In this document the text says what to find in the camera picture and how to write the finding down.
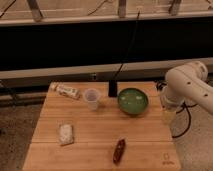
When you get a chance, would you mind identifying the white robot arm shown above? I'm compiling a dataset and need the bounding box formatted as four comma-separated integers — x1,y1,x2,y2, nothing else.
159,61,213,125

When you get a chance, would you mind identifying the green bowl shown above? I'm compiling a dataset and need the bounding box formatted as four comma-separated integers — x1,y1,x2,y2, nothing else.
117,88,149,116

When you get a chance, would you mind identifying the brown chocolate bar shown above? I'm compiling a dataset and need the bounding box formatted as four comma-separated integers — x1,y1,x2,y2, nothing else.
113,139,126,164

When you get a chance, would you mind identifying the clear plastic cup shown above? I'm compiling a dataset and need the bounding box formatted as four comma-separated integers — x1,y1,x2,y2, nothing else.
83,88,101,111

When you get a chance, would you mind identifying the white wrapped packet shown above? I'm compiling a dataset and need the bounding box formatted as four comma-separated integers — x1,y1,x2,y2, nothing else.
50,84,80,99

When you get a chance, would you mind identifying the black floor cable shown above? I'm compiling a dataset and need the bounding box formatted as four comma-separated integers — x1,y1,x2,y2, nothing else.
171,101,198,139

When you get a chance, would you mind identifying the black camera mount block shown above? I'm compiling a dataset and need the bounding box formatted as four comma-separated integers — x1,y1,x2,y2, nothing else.
108,80,118,97

